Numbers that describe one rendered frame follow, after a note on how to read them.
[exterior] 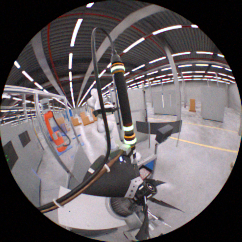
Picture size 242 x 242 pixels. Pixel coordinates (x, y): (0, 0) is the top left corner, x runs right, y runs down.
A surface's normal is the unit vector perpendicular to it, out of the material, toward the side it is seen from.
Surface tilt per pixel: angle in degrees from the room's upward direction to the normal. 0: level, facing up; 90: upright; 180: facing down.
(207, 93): 90
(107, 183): 50
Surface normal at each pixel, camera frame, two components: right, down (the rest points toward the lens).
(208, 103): -0.79, 0.31
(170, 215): -0.18, -0.94
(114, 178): 0.49, -0.63
